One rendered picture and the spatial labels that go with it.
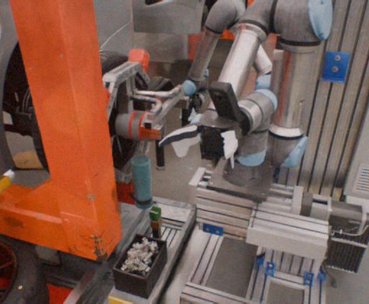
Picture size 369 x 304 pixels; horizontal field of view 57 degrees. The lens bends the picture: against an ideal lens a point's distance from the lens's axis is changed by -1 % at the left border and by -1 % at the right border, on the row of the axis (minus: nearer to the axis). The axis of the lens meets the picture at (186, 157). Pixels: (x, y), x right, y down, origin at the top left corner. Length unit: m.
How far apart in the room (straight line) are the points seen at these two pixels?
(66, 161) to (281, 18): 0.78
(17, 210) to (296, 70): 1.15
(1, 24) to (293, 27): 1.09
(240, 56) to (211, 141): 0.36
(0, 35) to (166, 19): 2.75
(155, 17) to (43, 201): 3.03
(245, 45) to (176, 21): 3.13
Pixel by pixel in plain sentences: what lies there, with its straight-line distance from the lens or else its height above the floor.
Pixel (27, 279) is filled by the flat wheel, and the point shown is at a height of 0.50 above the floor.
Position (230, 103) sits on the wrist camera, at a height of 1.29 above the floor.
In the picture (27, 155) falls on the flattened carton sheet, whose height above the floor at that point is 0.01.
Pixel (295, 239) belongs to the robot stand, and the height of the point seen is 0.73.
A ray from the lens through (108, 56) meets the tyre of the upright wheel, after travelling 1.57.
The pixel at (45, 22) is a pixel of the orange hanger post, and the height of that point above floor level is 1.40.
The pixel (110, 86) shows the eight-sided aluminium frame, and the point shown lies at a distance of 1.45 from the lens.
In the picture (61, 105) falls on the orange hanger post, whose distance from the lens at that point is 1.07.
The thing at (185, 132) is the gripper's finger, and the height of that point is 1.23.
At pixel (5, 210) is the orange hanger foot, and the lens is 1.54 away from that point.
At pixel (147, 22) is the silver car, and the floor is 0.91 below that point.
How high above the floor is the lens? 1.54
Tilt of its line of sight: 31 degrees down
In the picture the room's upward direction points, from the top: straight up
